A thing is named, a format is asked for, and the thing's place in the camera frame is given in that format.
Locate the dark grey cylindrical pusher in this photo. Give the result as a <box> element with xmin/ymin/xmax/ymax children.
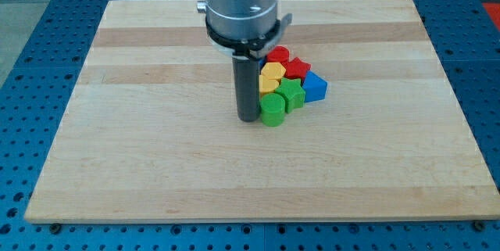
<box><xmin>232</xmin><ymin>58</ymin><xmax>260</xmax><ymax>122</ymax></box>

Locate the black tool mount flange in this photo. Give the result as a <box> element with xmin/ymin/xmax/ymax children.
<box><xmin>205</xmin><ymin>13</ymin><xmax>292</xmax><ymax>60</ymax></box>

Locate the green cylinder block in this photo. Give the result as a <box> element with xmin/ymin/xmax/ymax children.
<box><xmin>260</xmin><ymin>93</ymin><xmax>285</xmax><ymax>127</ymax></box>

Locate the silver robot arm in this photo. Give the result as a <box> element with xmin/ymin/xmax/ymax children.
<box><xmin>197</xmin><ymin>0</ymin><xmax>293</xmax><ymax>122</ymax></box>

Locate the yellow heart block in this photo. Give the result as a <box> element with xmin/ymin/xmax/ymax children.
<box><xmin>259</xmin><ymin>75</ymin><xmax>280</xmax><ymax>98</ymax></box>

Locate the green star block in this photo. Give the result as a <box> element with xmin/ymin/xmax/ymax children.
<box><xmin>275</xmin><ymin>77</ymin><xmax>305</xmax><ymax>113</ymax></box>

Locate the red star block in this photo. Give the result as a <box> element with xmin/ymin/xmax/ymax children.
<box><xmin>284</xmin><ymin>57</ymin><xmax>311</xmax><ymax>83</ymax></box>

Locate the blue block behind pusher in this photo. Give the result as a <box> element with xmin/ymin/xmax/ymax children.
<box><xmin>259</xmin><ymin>58</ymin><xmax>266</xmax><ymax>69</ymax></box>

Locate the yellow hexagon block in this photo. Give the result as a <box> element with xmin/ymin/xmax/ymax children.
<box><xmin>261</xmin><ymin>62</ymin><xmax>286</xmax><ymax>81</ymax></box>

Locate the red cylinder block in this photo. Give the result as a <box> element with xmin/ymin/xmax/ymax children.
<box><xmin>266</xmin><ymin>45</ymin><xmax>290</xmax><ymax>64</ymax></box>

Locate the blue triangle block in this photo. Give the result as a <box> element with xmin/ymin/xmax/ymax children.
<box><xmin>302</xmin><ymin>70</ymin><xmax>328</xmax><ymax>102</ymax></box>

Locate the wooden board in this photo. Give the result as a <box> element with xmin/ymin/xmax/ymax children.
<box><xmin>25</xmin><ymin>0</ymin><xmax>499</xmax><ymax>224</ymax></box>

